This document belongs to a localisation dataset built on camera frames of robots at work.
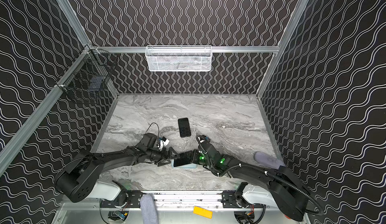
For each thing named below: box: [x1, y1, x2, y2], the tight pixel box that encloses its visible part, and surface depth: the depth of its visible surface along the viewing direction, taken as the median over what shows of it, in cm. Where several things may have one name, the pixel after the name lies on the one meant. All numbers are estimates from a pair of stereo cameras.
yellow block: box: [193, 205, 214, 219], surface depth 73 cm
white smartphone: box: [177, 117, 192, 138], surface depth 105 cm
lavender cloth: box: [254, 151, 286, 170], surface depth 87 cm
